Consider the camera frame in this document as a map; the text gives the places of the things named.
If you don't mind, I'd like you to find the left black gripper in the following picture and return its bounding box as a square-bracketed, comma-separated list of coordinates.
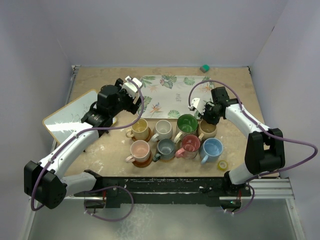
[109, 79, 143, 117]

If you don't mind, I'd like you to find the tan wooden cup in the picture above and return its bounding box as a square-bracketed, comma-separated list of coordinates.
[197, 120, 218, 141]

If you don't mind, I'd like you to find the green floral mug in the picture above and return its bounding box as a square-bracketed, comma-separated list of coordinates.
[173, 114, 198, 144]

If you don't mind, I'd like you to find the yellow mug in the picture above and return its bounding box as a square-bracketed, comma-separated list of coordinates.
[125, 118, 149, 140]

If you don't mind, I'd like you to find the light blue cup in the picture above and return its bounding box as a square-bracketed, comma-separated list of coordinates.
[199, 138, 224, 165]

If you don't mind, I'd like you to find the red pink mug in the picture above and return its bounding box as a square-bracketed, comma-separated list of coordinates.
[175, 134, 201, 160]

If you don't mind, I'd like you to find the floral serving tray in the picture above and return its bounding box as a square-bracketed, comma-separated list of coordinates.
[140, 75, 210, 119]

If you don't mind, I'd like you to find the brown ringed wooden saucer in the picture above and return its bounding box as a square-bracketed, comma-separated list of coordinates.
[131, 127, 152, 142]

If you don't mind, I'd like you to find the white beige mug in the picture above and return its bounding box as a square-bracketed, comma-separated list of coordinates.
[150, 119, 173, 142]

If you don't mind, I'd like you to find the grey cup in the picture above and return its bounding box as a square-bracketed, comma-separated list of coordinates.
[152, 139, 176, 162]

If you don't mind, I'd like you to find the large brown ringed saucer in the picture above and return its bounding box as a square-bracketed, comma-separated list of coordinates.
[132, 152, 153, 168]

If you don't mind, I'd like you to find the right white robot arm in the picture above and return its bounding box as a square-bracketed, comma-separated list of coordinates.
[201, 87, 285, 196]

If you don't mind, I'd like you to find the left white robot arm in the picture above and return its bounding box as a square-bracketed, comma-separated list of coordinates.
[24, 76, 144, 211]

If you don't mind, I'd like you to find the green eraser block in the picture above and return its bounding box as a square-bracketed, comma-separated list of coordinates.
[199, 64, 210, 73]

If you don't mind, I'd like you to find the yellow tape roll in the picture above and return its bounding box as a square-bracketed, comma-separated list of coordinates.
[217, 160, 228, 171]

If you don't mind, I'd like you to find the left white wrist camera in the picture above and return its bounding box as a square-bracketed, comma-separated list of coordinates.
[122, 75, 143, 99]

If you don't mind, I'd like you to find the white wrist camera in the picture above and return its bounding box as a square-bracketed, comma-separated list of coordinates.
[188, 97, 206, 115]
[122, 75, 143, 99]

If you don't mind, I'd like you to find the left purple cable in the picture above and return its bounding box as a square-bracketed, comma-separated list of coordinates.
[30, 77, 146, 212]

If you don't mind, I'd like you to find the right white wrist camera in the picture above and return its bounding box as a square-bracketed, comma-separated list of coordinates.
[188, 97, 206, 115]

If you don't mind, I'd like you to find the small whiteboard wooden frame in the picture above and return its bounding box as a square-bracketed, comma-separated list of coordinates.
[42, 89, 118, 144]

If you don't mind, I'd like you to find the black aluminium base frame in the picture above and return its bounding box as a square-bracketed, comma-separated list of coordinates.
[29, 169, 293, 210]

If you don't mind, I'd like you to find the loose purple cable loop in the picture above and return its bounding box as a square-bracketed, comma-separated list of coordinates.
[83, 186, 135, 222]

